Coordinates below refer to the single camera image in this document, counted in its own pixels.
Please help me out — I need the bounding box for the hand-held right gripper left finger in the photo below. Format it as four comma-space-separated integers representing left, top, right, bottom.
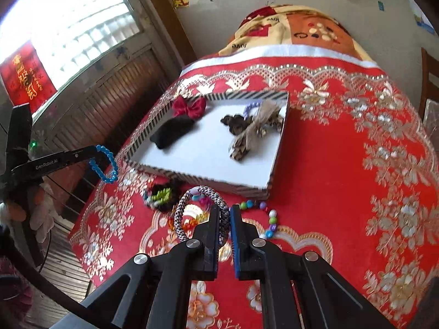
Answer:
79, 205, 221, 329

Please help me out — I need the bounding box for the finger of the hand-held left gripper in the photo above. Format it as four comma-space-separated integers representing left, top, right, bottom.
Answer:
65, 146, 99, 166

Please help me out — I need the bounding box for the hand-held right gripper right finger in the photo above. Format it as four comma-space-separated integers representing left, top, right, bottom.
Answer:
230, 205, 396, 329

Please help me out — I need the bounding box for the blue bead bracelet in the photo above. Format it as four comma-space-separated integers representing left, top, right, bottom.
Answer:
89, 145, 119, 183

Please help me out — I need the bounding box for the grey white braided bracelet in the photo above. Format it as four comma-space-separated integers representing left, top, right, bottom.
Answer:
174, 186, 230, 247

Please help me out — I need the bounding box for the striped white cardboard box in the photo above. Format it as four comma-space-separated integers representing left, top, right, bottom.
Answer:
124, 91, 290, 200

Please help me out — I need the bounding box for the brown slatted wooden door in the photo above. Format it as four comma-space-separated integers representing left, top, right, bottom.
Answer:
32, 39, 186, 167

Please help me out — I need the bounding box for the green black scrunchie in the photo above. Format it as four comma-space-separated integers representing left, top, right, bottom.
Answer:
143, 178, 184, 209

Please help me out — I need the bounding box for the electric fan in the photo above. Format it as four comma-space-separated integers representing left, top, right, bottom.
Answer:
0, 175, 100, 282

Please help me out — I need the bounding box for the black fabric hair accessory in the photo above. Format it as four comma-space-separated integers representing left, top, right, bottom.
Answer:
150, 117, 194, 150

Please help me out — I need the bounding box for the beige leopard ribbon bow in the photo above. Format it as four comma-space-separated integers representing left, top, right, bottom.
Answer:
228, 101, 287, 161

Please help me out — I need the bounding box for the red floral tablecloth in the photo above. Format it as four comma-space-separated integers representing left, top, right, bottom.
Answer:
69, 55, 439, 329

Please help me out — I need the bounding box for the red bow hair clip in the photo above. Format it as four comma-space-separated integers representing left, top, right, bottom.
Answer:
171, 97, 207, 120

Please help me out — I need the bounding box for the brown scrunchie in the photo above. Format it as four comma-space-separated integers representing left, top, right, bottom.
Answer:
220, 113, 252, 134

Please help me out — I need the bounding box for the bright window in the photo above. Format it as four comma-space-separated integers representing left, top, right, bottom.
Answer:
0, 0, 151, 93

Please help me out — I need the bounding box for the cream orange printed blanket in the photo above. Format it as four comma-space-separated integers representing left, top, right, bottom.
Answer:
219, 3, 379, 69

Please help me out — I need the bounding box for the clear plastic bag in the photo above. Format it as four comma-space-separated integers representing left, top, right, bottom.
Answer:
423, 99, 439, 134

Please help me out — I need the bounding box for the brown wooden chair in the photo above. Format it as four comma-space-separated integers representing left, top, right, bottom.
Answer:
418, 48, 439, 134

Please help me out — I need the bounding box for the translucent orange bead bracelet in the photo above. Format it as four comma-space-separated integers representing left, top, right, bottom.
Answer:
168, 187, 210, 234

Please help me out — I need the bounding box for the multicoloured opaque bead bracelet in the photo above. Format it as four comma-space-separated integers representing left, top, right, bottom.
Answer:
239, 200, 279, 240

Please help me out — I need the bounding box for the red wall poster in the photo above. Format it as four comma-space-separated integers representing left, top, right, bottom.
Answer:
0, 40, 58, 107

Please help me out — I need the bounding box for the black cable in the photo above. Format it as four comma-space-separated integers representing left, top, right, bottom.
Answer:
0, 226, 114, 329

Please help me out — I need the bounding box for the purple bead bracelet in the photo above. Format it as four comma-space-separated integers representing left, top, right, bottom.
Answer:
243, 101, 266, 119

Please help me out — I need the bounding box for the wooden door frame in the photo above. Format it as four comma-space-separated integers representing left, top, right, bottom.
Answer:
153, 0, 198, 66

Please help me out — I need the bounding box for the white wall calendar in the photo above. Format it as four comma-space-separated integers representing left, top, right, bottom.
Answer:
410, 0, 436, 35

